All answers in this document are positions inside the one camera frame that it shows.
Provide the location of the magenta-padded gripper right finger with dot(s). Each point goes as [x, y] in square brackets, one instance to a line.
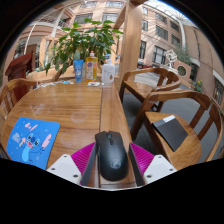
[156, 166]

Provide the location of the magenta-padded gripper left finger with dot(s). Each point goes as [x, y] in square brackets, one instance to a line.
[65, 166]

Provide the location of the black computer mouse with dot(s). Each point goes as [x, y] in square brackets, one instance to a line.
[111, 156]

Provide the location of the blue cartoon mouse pad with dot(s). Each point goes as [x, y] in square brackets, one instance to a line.
[31, 141]

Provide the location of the wooden armchair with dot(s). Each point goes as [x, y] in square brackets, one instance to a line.
[186, 151]
[13, 85]
[140, 88]

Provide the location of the black notebook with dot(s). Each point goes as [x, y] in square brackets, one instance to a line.
[170, 131]

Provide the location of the small white packet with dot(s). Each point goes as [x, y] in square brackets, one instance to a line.
[93, 84]

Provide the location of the yellow flowering plant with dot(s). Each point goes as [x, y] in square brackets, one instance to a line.
[199, 86]

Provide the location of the blue squeeze tube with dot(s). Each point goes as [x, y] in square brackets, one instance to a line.
[78, 70]

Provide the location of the yellow liquid bottle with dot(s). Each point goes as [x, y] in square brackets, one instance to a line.
[91, 68]

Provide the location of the white pump bottle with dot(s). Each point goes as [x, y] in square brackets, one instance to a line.
[108, 73]

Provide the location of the white outdoor sculpture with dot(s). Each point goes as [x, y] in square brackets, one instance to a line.
[171, 57]

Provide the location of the green potted plant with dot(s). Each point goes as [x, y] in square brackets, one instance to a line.
[83, 38]

